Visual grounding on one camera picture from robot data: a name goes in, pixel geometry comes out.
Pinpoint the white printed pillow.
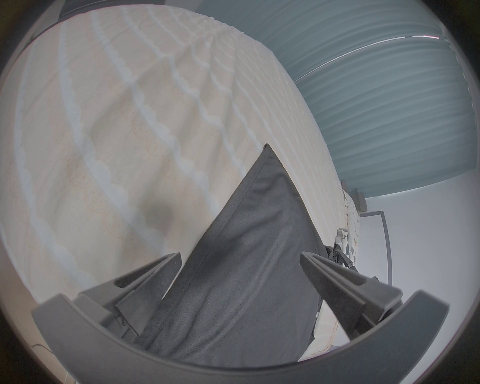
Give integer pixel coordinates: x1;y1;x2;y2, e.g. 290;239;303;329
342;189;361;263

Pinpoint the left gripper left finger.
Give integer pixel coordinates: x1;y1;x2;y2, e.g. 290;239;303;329
77;252;183;336

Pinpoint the blue-green curtain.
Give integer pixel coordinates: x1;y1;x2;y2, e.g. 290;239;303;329
195;0;480;199

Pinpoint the bed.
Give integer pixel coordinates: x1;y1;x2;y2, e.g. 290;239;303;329
0;4;395;361

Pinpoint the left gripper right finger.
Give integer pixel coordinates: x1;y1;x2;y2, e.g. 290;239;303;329
300;251;404;336

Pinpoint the black satin garment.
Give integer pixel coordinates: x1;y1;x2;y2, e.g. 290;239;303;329
325;243;358;271

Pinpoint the black sleeveless top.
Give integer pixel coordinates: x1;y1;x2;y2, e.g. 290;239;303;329
139;143;326;367

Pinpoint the grey bedside table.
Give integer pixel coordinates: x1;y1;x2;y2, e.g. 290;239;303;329
339;179;367;214

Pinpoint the pile of clothes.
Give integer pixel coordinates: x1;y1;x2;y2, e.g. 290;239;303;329
334;227;355;259

